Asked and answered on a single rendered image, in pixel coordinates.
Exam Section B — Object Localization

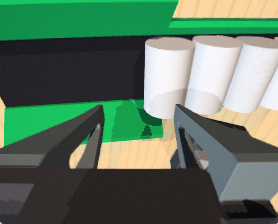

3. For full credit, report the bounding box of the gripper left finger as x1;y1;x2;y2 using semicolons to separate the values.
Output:
0;104;105;168

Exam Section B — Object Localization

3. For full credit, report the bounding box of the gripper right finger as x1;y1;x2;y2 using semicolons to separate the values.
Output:
174;104;278;203

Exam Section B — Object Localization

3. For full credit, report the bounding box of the grey steel cylinder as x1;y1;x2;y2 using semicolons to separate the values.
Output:
260;68;278;110
185;35;244;115
144;37;196;119

